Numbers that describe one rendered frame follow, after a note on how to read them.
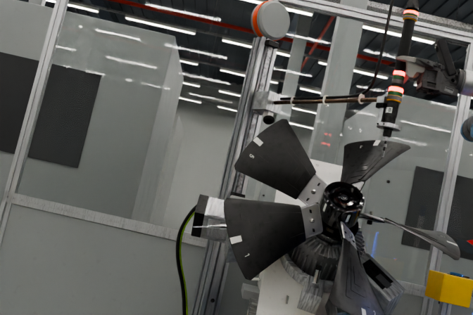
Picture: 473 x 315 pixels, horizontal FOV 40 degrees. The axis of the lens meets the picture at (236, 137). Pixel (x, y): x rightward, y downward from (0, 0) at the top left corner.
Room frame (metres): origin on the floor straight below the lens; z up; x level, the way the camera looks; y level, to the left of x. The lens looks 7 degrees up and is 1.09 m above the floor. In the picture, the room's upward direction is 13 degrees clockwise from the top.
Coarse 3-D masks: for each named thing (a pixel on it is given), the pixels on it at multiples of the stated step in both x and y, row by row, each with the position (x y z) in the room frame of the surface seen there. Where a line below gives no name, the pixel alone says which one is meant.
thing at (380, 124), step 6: (378, 96) 1.94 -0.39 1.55; (384, 96) 1.91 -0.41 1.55; (378, 102) 1.93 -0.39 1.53; (384, 102) 1.92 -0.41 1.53; (384, 108) 1.91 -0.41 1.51; (378, 114) 1.92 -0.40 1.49; (384, 114) 1.91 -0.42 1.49; (378, 120) 1.92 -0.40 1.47; (378, 126) 1.90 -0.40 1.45; (384, 126) 1.87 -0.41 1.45; (390, 126) 1.87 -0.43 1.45; (396, 126) 1.87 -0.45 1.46
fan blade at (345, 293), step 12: (348, 252) 1.77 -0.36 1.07; (348, 264) 1.74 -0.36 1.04; (360, 264) 1.81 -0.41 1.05; (336, 276) 1.69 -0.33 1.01; (348, 276) 1.72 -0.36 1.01; (360, 276) 1.77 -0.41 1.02; (336, 288) 1.67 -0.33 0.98; (348, 288) 1.70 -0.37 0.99; (360, 288) 1.73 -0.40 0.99; (336, 300) 1.65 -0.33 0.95; (348, 300) 1.68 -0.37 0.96; (360, 300) 1.71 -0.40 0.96; (372, 300) 1.76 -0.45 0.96; (348, 312) 1.66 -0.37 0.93; (360, 312) 1.69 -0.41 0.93
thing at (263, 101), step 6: (258, 96) 2.41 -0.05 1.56; (264, 96) 2.38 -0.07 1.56; (270, 96) 2.36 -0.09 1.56; (276, 96) 2.38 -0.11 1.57; (282, 96) 2.39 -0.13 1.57; (258, 102) 2.40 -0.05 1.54; (264, 102) 2.37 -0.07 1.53; (270, 102) 2.37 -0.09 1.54; (252, 108) 2.43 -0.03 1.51; (258, 108) 2.39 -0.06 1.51; (264, 108) 2.37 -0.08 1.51; (270, 108) 2.37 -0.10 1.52; (276, 108) 2.38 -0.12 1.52; (258, 114) 2.46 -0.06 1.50
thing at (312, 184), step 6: (312, 180) 1.94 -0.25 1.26; (318, 180) 1.93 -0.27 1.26; (306, 186) 1.95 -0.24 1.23; (312, 186) 1.94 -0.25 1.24; (318, 186) 1.93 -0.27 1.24; (324, 186) 1.92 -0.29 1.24; (306, 192) 1.95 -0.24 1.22; (318, 192) 1.93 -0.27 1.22; (300, 198) 1.96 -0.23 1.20; (306, 198) 1.95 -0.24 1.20; (312, 198) 1.94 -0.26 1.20; (318, 198) 1.93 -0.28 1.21; (306, 204) 1.94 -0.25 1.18
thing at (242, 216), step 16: (224, 208) 1.78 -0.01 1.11; (240, 208) 1.79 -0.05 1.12; (256, 208) 1.80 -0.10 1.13; (272, 208) 1.81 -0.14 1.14; (288, 208) 1.83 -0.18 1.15; (240, 224) 1.78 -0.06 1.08; (256, 224) 1.79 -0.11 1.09; (272, 224) 1.81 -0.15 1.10; (288, 224) 1.83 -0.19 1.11; (256, 240) 1.79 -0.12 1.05; (272, 240) 1.81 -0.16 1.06; (288, 240) 1.83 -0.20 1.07; (304, 240) 1.86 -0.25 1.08; (240, 256) 1.77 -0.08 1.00; (256, 256) 1.79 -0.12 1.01; (272, 256) 1.81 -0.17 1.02; (256, 272) 1.79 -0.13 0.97
